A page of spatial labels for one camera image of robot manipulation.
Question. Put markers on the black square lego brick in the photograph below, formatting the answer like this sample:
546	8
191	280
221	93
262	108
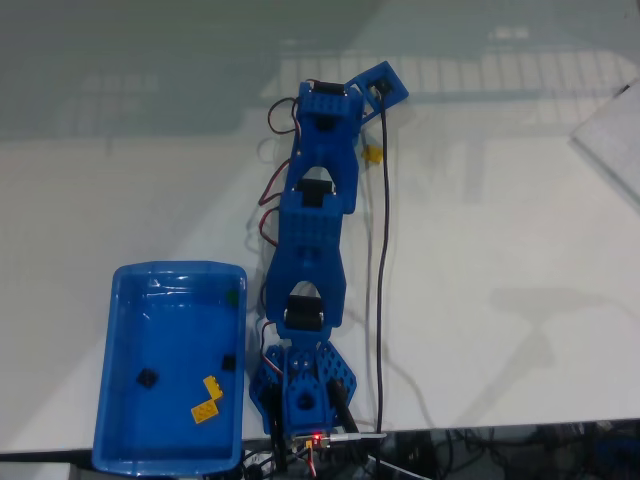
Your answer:
228	363

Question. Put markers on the green lego piece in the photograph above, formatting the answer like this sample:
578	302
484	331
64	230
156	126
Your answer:
231	298

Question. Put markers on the blue plastic bin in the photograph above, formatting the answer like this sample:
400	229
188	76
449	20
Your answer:
170	340

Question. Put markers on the yellow flat lego brick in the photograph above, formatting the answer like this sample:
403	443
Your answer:
205	413

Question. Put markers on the black round lego piece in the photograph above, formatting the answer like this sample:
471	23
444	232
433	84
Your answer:
148	379

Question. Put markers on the white plug connector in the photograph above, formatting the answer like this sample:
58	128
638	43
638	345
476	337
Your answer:
360	436

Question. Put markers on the controller board with red light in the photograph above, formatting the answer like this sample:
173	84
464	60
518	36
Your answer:
312	441

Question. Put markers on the white paper sheet stack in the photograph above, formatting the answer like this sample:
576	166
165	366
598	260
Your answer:
612	135

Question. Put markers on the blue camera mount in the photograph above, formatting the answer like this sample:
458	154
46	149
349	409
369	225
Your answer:
392	80

